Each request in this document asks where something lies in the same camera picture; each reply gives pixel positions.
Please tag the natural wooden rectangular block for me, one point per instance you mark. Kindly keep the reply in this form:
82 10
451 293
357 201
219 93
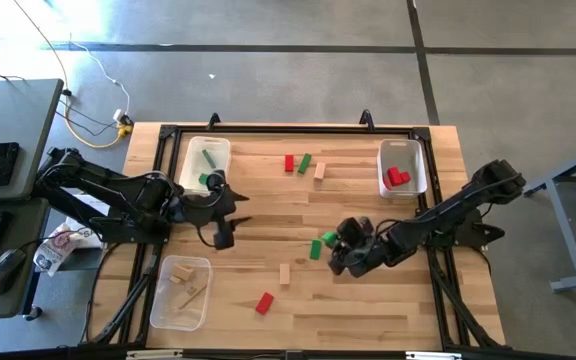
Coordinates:
319 170
284 274

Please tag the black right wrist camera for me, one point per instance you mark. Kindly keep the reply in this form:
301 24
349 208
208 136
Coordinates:
355 227

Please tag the small red wooden cube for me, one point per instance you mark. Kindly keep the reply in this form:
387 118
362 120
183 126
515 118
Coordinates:
405 177

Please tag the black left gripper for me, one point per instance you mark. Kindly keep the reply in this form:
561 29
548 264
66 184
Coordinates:
203 205

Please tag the long green wooden block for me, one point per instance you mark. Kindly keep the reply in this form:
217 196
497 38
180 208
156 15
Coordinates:
304 163

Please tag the green half-round wooden block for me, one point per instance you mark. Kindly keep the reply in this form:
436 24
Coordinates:
328 237

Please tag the black clamp on table edge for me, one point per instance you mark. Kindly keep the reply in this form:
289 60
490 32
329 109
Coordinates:
213 121

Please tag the black computer mouse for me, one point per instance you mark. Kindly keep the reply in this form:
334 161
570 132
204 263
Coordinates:
5 270

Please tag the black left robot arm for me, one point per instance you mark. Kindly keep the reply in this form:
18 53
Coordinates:
118 190

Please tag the red square wooden block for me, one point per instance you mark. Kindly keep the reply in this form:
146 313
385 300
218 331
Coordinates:
394 176

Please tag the black smartphone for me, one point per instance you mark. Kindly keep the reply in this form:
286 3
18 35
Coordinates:
0 164

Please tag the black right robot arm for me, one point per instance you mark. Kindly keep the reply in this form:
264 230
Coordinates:
448 215

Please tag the black aluminium table frame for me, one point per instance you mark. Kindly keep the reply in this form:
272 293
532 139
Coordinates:
293 129

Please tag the thin green wooden block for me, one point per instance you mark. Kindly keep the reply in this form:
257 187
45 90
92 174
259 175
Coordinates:
209 158

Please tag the white printed plastic bag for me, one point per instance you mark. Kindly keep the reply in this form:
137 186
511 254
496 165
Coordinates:
55 250

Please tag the clear plastic bin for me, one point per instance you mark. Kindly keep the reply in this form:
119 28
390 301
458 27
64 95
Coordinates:
178 310

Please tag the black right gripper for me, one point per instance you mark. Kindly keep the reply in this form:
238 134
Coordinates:
360 257

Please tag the white power adapter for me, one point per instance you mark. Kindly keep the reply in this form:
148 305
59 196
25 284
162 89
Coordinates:
118 116

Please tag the white printed paper sheet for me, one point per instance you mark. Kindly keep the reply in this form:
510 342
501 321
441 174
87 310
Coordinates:
93 202

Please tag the green rectangular wooden block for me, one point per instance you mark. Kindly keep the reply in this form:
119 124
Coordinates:
315 249

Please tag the grey metal table frame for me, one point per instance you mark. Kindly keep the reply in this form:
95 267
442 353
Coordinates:
568 235

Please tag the thin wooden stick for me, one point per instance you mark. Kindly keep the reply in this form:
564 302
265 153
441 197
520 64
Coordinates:
190 297

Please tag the red rectangular wooden block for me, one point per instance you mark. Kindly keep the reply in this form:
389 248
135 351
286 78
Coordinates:
289 163
264 303

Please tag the grey office desk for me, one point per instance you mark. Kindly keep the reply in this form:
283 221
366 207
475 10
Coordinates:
13 115

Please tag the silver metal bracket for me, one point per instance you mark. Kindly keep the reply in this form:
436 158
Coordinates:
433 355
154 354

